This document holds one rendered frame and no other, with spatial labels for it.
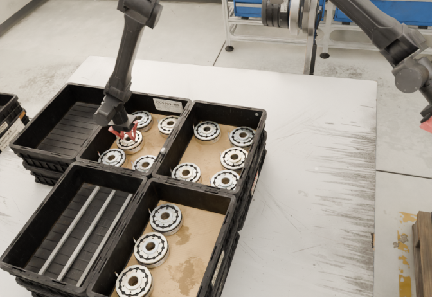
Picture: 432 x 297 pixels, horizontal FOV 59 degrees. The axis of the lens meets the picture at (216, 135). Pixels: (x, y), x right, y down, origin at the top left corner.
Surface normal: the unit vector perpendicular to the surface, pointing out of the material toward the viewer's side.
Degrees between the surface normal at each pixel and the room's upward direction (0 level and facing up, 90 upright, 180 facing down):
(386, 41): 87
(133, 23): 93
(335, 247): 0
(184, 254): 0
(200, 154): 0
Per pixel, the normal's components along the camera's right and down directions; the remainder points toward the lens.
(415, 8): -0.29, 0.70
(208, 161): -0.11, -0.70
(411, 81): -0.65, 0.33
